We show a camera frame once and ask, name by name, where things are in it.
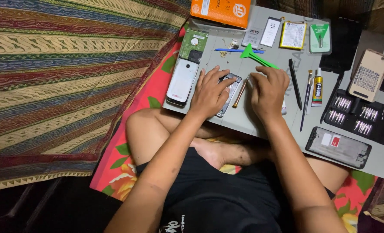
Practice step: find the person's left hand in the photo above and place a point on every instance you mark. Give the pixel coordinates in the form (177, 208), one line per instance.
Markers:
(208, 97)

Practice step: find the person's right hand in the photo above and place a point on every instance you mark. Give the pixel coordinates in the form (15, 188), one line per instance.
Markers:
(271, 93)

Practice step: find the dark phone frame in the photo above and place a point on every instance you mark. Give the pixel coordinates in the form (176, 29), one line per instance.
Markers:
(233, 89)

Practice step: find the white small tube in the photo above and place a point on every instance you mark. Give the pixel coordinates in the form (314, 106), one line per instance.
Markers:
(283, 108)

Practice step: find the white smartphone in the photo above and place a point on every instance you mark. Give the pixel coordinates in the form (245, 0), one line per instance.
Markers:
(182, 81)

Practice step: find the thin dark brush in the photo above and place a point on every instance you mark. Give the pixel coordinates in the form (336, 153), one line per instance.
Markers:
(306, 100)

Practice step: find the grey work mat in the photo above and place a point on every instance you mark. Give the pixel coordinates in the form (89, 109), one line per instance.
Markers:
(276, 55)

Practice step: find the green plastic pry tool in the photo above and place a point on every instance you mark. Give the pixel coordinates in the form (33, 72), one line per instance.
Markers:
(253, 56)

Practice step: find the small gold phone part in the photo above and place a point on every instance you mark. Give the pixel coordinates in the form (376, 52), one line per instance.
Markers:
(223, 53)

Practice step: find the yellow label glue tube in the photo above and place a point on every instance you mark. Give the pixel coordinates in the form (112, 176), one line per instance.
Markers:
(317, 90)

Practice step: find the blue plastic spudger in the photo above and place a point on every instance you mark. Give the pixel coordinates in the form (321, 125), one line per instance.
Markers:
(230, 50)

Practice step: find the green board hard drive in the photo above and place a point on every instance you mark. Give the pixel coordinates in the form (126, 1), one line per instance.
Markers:
(193, 43)

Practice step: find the grey labelled battery packet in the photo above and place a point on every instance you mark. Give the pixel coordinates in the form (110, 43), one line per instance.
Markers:
(252, 38)

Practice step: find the small metal phone part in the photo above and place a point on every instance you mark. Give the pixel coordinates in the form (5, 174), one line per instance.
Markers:
(234, 44)

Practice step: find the black tweezers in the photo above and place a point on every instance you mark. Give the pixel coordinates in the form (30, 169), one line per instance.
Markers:
(331, 97)

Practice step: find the person's right leg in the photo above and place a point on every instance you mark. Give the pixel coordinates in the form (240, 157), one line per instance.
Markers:
(230, 153)

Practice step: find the person's leg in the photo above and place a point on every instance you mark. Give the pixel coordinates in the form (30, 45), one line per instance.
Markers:
(230, 153)
(146, 132)

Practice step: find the white phone battery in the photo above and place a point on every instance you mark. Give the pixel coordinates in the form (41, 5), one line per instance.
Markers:
(270, 31)

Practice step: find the yellow edged phone battery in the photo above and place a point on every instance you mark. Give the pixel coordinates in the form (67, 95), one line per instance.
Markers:
(293, 35)

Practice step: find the person's left leg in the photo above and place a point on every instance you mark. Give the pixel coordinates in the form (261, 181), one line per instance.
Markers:
(146, 132)

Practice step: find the set of silver screwdriver bits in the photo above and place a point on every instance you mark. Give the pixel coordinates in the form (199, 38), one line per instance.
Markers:
(342, 103)

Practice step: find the green tool packet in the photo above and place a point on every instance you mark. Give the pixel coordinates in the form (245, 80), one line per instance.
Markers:
(320, 38)

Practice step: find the black flat device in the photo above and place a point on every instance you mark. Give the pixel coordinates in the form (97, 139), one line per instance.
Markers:
(340, 45)

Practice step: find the orange cardboard box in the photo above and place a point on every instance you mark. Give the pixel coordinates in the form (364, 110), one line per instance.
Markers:
(221, 11)

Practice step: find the beige phone back cover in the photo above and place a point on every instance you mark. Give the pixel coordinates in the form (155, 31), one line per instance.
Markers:
(368, 76)

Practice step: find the black printed clothing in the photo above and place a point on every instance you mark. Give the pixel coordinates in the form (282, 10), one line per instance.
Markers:
(217, 200)

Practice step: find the red floral cloth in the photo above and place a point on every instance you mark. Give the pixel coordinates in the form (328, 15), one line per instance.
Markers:
(130, 168)

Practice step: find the striped woven cloth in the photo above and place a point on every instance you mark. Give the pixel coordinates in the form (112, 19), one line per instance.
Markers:
(65, 81)

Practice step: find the grey phone middle frame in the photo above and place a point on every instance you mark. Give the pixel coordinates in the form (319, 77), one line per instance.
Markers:
(339, 149)

